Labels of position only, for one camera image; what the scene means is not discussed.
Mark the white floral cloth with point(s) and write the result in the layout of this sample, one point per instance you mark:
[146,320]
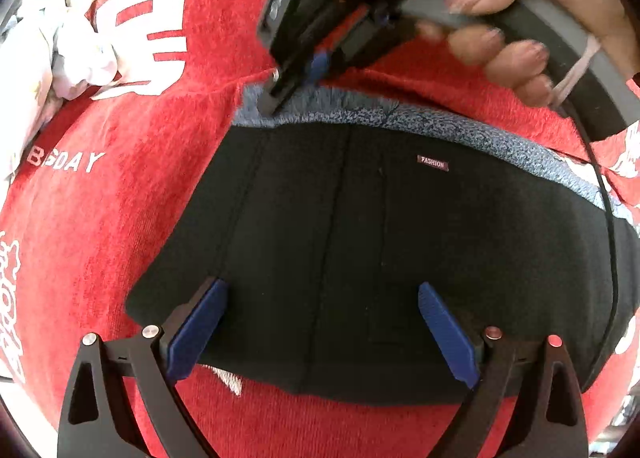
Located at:
[50,54]

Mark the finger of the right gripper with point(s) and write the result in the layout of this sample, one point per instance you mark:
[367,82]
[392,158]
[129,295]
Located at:
[276,92]
[319,67]

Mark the red printed bed blanket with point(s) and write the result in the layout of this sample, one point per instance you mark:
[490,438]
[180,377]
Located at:
[106,183]

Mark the black pants grey waistband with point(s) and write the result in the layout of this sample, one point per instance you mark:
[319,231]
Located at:
[325,219]

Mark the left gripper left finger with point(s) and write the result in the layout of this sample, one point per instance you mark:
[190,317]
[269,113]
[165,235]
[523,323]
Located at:
[97,419]

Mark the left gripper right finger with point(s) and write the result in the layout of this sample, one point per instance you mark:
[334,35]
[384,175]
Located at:
[547,420]

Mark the person's right hand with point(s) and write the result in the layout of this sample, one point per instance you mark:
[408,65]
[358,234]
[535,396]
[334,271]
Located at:
[584,77]

